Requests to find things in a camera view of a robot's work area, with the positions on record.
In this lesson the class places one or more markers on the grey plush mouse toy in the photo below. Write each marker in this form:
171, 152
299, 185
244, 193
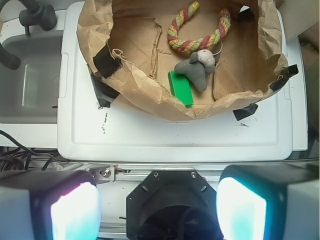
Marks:
200, 64

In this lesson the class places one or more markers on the grey sink basin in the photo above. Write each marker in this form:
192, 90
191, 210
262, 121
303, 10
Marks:
29, 95

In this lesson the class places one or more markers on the white plastic lid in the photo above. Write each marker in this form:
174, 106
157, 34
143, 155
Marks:
118, 133

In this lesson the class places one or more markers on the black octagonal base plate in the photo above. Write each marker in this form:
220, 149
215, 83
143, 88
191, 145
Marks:
172, 205

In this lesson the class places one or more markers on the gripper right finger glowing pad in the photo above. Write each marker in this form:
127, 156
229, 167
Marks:
269, 201

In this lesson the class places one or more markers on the brown paper bag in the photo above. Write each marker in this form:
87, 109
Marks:
125, 45

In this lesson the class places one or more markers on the multicolored twisted rope toy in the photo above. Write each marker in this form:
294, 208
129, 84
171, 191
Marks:
191, 46

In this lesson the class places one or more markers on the aluminium frame rail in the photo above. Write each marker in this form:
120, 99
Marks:
137, 172

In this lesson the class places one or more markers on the black faucet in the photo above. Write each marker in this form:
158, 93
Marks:
36, 13

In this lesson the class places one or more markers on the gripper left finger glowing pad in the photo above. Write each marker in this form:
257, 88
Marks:
49, 205

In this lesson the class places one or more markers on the green rectangular block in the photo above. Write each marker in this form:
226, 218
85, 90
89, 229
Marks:
180, 88

